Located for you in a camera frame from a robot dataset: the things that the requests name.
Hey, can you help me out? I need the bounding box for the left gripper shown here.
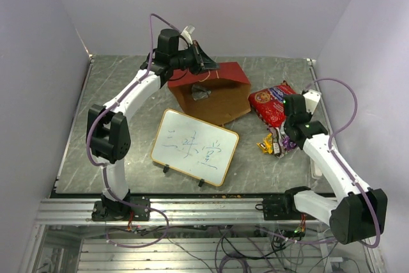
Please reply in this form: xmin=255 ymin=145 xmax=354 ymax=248
xmin=173 ymin=42 xmax=222 ymax=77

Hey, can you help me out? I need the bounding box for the red paper bag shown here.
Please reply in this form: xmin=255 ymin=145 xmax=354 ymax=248
xmin=167 ymin=62 xmax=251 ymax=125

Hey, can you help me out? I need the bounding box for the red chips bag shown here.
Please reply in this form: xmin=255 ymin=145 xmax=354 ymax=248
xmin=248 ymin=81 xmax=296 ymax=128

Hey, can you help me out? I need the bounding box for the yellow m&m's packet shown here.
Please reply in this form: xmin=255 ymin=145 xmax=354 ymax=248
xmin=257 ymin=133 xmax=274 ymax=154

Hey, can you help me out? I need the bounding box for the purple candy packet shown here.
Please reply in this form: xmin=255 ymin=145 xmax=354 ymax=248
xmin=279 ymin=136 xmax=297 ymax=152

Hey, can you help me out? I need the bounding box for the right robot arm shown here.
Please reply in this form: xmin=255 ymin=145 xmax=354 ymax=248
xmin=281 ymin=90 xmax=387 ymax=247

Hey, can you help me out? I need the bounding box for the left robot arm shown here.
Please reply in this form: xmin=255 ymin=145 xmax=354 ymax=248
xmin=86 ymin=25 xmax=219 ymax=220

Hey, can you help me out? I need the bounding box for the small whiteboard with stand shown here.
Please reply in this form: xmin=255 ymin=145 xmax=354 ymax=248
xmin=151 ymin=109 xmax=239 ymax=187

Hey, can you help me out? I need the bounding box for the white eraser block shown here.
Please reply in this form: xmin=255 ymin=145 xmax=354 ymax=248
xmin=311 ymin=160 xmax=322 ymax=180

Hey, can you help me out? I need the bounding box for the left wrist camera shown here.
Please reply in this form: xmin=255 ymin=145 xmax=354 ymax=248
xmin=180 ymin=25 xmax=195 ymax=45

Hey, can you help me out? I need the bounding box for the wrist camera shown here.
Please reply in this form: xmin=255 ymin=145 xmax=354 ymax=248
xmin=302 ymin=90 xmax=321 ymax=114
xmin=180 ymin=25 xmax=195 ymax=45

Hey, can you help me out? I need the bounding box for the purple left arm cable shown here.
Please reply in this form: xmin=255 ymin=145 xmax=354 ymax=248
xmin=86 ymin=13 xmax=169 ymax=248

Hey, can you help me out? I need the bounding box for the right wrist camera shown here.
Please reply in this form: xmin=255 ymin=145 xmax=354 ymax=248
xmin=302 ymin=90 xmax=321 ymax=114

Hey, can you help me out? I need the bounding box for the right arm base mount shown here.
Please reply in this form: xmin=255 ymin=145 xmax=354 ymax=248
xmin=254 ymin=196 xmax=301 ymax=221

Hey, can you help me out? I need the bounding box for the aluminium rail frame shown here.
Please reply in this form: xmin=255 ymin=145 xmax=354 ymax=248
xmin=20 ymin=193 xmax=387 ymax=272

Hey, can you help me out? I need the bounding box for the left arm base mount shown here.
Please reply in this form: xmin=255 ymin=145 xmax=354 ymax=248
xmin=91 ymin=195 xmax=150 ymax=222

